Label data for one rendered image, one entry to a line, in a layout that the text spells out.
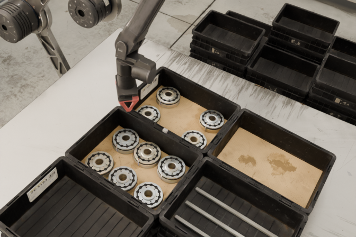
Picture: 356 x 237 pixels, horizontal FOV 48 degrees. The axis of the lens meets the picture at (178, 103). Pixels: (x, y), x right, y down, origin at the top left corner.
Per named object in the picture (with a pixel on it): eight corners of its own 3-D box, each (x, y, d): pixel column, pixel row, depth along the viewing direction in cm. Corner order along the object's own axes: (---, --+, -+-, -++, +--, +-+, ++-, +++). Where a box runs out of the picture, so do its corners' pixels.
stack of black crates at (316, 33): (256, 72, 297) (272, 22, 264) (269, 51, 316) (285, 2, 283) (307, 93, 286) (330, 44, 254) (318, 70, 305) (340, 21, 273)
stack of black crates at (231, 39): (183, 82, 282) (190, 30, 249) (202, 60, 301) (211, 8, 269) (234, 105, 271) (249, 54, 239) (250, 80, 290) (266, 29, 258)
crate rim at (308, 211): (204, 158, 144) (205, 154, 142) (241, 110, 162) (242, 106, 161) (307, 218, 131) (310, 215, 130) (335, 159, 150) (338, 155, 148)
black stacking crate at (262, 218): (155, 234, 133) (157, 217, 125) (201, 173, 151) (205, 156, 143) (261, 307, 120) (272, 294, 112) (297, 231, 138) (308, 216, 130)
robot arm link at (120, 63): (122, 48, 126) (112, 58, 122) (141, 56, 124) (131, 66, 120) (123, 65, 131) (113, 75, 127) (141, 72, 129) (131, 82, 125)
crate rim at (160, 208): (63, 157, 139) (62, 153, 137) (117, 108, 157) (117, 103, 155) (156, 220, 126) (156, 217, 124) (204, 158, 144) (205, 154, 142)
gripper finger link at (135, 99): (136, 100, 141) (135, 80, 134) (139, 115, 136) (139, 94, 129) (117, 102, 139) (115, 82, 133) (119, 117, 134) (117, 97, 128)
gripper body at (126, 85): (134, 76, 137) (133, 60, 132) (138, 97, 130) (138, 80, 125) (115, 78, 136) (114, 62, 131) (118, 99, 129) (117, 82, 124)
